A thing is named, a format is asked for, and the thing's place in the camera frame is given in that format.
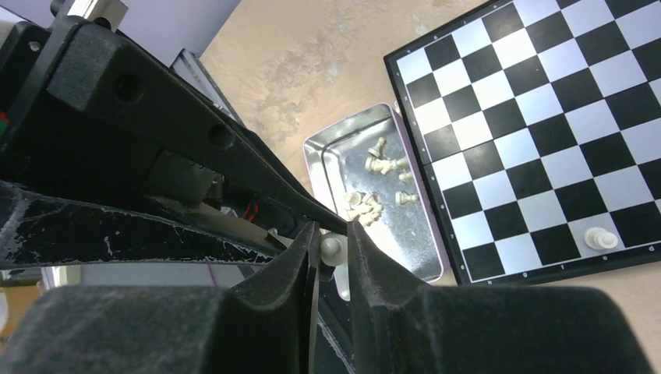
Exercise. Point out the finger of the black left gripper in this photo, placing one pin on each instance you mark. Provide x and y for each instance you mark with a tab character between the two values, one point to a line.
40	231
111	79

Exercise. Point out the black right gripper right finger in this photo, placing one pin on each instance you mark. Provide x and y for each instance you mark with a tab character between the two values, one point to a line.
401	324

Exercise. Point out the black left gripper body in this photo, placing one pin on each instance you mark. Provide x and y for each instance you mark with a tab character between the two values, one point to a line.
55	150

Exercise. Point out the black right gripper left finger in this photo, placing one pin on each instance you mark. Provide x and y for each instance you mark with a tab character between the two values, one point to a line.
266	324

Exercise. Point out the white pawn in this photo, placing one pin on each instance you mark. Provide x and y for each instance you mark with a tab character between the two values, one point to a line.
334	249

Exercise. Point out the white chess piece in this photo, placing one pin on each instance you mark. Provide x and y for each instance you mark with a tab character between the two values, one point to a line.
598	238

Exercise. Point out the white chess pieces pile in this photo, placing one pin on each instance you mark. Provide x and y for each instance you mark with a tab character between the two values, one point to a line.
373	181

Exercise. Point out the black white chess board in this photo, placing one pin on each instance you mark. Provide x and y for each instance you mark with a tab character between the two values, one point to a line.
533	121

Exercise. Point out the silver lilac metal tin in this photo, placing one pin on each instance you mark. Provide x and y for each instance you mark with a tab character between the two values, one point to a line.
406	234

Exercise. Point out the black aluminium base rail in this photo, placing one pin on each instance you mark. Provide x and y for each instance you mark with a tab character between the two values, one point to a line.
190	68

